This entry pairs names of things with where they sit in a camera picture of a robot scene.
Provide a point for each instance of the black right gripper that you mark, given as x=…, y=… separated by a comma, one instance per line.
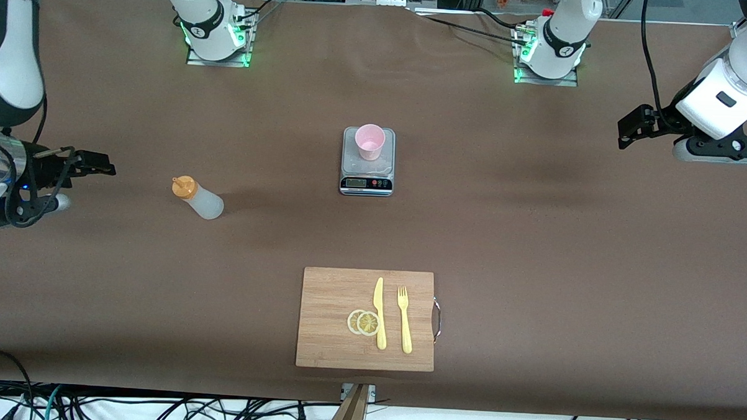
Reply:
x=47, y=167

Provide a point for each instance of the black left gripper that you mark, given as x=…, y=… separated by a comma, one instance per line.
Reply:
x=661, y=122

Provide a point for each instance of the translucent sauce bottle orange cap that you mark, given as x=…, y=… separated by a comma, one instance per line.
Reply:
x=206, y=204

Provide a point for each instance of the pink plastic cup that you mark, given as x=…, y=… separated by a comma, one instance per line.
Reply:
x=369, y=149

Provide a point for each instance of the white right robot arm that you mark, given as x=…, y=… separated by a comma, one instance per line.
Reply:
x=18, y=73

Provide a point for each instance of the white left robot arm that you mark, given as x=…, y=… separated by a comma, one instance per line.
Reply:
x=744, y=80

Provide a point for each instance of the silver digital kitchen scale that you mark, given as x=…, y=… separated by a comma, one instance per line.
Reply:
x=350, y=167

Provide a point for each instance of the wooden cutting board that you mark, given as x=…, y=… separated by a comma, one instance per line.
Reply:
x=333, y=295

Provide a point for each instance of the lemon slice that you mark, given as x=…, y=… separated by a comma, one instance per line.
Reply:
x=351, y=322
x=368, y=323

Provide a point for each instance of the yellow plastic fork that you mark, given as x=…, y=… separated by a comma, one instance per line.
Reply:
x=406, y=335

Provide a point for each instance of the yellow plastic knife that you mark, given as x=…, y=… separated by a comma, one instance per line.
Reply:
x=381, y=334

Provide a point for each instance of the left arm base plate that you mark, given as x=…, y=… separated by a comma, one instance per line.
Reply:
x=567, y=82

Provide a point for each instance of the aluminium frame profile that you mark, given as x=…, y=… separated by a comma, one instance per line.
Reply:
x=736, y=30

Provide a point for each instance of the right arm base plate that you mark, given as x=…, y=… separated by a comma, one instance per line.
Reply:
x=220, y=63

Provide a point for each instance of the wooden post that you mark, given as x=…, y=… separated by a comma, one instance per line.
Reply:
x=351, y=414

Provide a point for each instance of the metal table bracket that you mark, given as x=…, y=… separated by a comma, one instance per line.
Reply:
x=372, y=393

